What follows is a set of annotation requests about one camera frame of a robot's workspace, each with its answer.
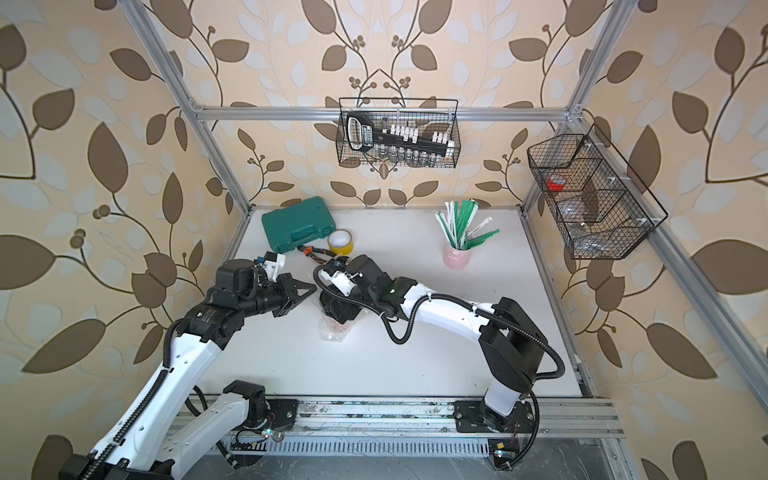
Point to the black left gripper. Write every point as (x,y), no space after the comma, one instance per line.
(288,297)

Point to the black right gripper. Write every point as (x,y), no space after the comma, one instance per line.
(339,304)

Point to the clear plastic carrier bag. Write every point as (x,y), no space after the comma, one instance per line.
(333,321)

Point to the red cup black lid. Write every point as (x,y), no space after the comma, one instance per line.
(340,330)

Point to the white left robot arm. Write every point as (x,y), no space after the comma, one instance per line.
(139,445)

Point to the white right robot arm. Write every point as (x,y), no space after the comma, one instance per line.
(516,351)

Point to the orange black pliers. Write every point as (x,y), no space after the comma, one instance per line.
(317,254)

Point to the green plastic tool case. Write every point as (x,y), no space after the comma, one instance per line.
(289,227)

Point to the yellow tape roll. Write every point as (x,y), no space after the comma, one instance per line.
(340,242)

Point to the pink straw holder cup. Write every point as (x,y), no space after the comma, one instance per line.
(456,259)

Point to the green white wrapped straws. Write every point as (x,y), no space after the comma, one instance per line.
(456,223)

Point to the black socket set holder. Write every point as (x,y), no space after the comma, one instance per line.
(362,134)

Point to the red item in basket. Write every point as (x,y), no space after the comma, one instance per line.
(556,183)

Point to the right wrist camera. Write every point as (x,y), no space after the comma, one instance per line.
(339,280)

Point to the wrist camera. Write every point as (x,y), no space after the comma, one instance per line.
(272,264)
(339,280)

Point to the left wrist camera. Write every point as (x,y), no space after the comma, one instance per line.
(272,264)

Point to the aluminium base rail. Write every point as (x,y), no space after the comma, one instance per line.
(383,426)

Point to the black wire basket back wall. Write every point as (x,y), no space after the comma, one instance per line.
(427,114)

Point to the black wire basket wall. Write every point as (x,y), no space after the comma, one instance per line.
(427,114)
(607,207)

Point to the black wire basket right wall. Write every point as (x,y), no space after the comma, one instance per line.
(607,207)

